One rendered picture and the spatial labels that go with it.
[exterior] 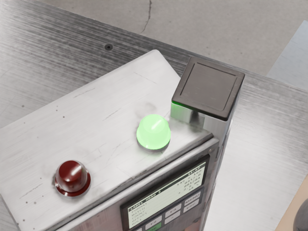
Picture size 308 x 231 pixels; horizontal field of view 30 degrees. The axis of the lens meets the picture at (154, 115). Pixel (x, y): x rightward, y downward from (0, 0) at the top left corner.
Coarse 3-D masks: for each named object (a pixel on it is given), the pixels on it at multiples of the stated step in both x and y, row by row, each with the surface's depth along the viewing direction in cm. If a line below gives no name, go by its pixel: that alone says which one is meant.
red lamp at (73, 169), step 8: (72, 160) 41; (64, 168) 40; (72, 168) 40; (80, 168) 40; (56, 176) 40; (64, 176) 40; (72, 176) 40; (80, 176) 40; (88, 176) 42; (56, 184) 41; (64, 184) 40; (72, 184) 40; (80, 184) 40; (88, 184) 42; (64, 192) 41; (72, 192) 41; (80, 192) 41
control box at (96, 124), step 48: (96, 96) 46; (144, 96) 46; (0, 144) 44; (48, 144) 44; (96, 144) 44; (192, 144) 44; (0, 192) 42; (48, 192) 42; (96, 192) 42; (192, 192) 51
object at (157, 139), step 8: (144, 120) 42; (152, 120) 42; (160, 120) 42; (144, 128) 42; (152, 128) 42; (160, 128) 42; (168, 128) 43; (144, 136) 42; (152, 136) 42; (160, 136) 42; (168, 136) 43; (144, 144) 43; (152, 144) 43; (160, 144) 43
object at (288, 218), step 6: (306, 180) 108; (300, 186) 107; (306, 186) 107; (300, 192) 107; (306, 192) 106; (294, 198) 106; (300, 198) 106; (306, 198) 106; (294, 204) 105; (300, 204) 105; (288, 210) 105; (294, 210) 105; (288, 216) 104; (294, 216) 104; (282, 222) 104; (288, 222) 104; (276, 228) 103; (282, 228) 103; (288, 228) 103
